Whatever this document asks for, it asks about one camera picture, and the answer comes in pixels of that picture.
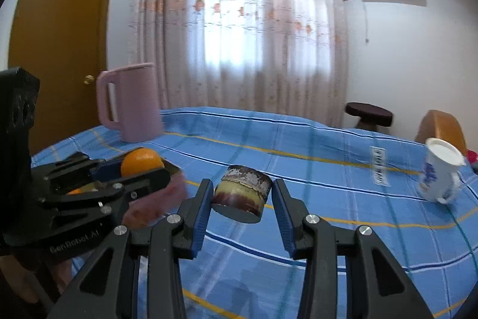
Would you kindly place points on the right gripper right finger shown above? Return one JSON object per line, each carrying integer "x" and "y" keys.
{"x": 377, "y": 285}

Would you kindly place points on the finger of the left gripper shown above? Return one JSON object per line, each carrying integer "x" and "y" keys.
{"x": 102, "y": 203}
{"x": 74, "y": 172}

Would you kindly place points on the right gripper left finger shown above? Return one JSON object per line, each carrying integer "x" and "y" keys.
{"x": 107, "y": 286}

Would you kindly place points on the large orange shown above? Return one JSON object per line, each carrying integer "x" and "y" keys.
{"x": 139, "y": 161}

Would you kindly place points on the cut brown cylinder fruit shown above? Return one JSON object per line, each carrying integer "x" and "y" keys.
{"x": 241, "y": 194}

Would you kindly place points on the left hand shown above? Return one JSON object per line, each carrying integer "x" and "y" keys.
{"x": 28, "y": 286}

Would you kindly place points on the pink floral tin box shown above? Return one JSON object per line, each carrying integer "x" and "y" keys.
{"x": 150, "y": 208}

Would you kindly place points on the pink electric kettle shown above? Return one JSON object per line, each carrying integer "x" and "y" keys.
{"x": 136, "y": 101}

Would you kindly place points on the white mug blue print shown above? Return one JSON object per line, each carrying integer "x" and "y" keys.
{"x": 439, "y": 179}

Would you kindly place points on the brown wooden door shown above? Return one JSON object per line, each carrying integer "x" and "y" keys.
{"x": 58, "y": 41}

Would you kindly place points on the dark round stool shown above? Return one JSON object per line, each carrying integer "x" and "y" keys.
{"x": 371, "y": 117}

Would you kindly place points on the brown leather armchair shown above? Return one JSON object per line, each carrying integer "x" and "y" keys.
{"x": 442, "y": 125}

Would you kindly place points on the sheer floral curtain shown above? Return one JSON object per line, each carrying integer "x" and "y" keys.
{"x": 280, "y": 56}

